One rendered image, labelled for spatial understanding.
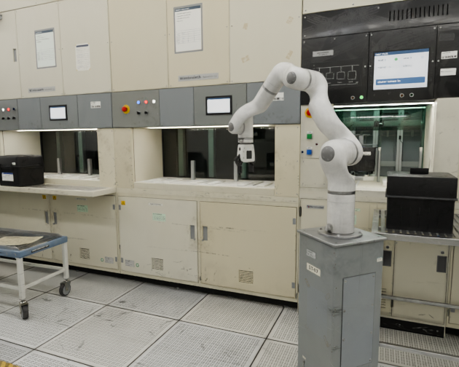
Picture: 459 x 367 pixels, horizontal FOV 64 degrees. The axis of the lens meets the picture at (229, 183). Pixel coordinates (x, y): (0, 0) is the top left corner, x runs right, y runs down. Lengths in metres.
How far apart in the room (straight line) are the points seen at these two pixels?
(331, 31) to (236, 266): 1.68
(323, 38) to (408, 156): 1.31
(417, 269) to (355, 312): 0.86
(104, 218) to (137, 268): 0.50
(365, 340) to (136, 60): 2.38
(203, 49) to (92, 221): 1.70
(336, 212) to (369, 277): 0.31
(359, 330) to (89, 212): 2.37
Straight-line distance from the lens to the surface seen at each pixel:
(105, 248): 3.32
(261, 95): 1.93
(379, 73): 2.40
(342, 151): 1.59
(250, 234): 2.60
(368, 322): 1.82
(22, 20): 3.90
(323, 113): 1.70
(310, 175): 2.43
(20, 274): 2.86
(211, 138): 3.12
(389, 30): 2.45
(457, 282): 2.55
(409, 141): 3.28
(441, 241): 1.83
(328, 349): 1.77
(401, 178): 1.85
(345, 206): 1.66
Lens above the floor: 1.19
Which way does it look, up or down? 7 degrees down
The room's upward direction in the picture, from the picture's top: straight up
